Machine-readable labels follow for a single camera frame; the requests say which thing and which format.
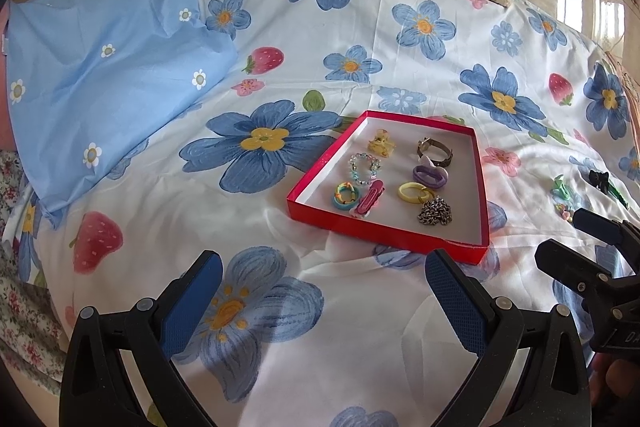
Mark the red shallow cardboard box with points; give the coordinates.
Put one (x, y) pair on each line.
(390, 237)

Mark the white floral bed sheet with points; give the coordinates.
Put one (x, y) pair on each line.
(310, 72)

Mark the black bow hair clip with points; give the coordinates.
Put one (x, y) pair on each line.
(602, 181)

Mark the pink hair clip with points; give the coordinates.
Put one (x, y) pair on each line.
(369, 199)

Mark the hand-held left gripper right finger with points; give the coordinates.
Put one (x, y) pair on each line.
(457, 302)

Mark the person's right hand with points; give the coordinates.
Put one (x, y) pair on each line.
(620, 379)

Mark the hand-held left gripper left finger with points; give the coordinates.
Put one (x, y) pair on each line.
(192, 297)

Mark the small floral print quilt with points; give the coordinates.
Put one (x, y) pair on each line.
(25, 297)

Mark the light blue daisy pillow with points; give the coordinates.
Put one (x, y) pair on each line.
(115, 72)

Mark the green hair clip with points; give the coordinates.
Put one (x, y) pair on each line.
(562, 189)

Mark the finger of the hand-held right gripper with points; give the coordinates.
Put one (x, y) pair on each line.
(565, 259)
(605, 227)

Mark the yellow translucent hair claw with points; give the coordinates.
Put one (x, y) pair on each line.
(380, 143)

